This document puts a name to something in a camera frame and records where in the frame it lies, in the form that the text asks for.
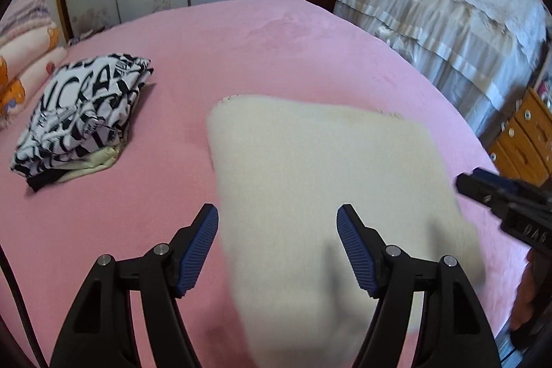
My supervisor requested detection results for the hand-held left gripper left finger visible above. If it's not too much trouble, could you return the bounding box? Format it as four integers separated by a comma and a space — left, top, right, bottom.
49, 203, 220, 368

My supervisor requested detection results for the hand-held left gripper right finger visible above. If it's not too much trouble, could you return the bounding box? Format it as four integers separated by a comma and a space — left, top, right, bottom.
336, 203, 503, 368

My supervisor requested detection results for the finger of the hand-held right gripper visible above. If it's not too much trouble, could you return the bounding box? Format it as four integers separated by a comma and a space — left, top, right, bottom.
456, 173, 516, 222
471, 167, 552, 205

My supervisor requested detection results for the white fluffy coat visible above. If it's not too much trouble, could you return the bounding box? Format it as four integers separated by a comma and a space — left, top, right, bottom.
206, 93, 487, 368

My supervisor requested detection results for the person's right forearm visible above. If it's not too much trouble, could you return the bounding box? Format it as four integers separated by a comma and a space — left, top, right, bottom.
509, 246, 546, 349

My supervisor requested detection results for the wooden dresser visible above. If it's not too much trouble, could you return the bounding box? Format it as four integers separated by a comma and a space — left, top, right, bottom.
489, 87, 552, 188

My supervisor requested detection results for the pale yellow folded garment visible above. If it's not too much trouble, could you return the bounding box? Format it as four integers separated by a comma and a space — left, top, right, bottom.
56, 144, 122, 184

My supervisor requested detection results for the pink bed blanket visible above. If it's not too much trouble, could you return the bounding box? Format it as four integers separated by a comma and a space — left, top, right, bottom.
0, 0, 532, 368

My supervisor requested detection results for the bed with cream frilled cover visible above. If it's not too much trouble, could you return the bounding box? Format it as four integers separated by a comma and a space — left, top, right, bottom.
333, 0, 552, 138

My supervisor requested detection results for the black folded garment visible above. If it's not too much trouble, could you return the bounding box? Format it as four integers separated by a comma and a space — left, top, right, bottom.
26, 170, 67, 193

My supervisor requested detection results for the black and white printed garment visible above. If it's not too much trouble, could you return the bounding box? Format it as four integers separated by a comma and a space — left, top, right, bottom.
11, 53, 155, 179

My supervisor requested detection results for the cartoon print quilt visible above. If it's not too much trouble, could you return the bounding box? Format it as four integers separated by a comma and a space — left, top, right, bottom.
0, 27, 66, 129

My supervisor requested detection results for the mauve folded blanket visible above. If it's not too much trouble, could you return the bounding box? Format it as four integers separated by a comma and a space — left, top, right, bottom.
0, 0, 53, 47

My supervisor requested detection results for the black cable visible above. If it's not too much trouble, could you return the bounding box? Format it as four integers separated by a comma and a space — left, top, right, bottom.
0, 245, 49, 368

